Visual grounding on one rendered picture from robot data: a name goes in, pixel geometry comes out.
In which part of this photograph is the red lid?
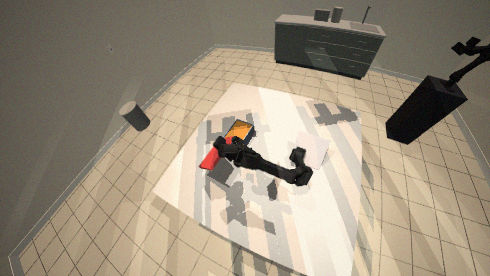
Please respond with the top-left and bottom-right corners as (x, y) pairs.
(198, 136), (233, 170)

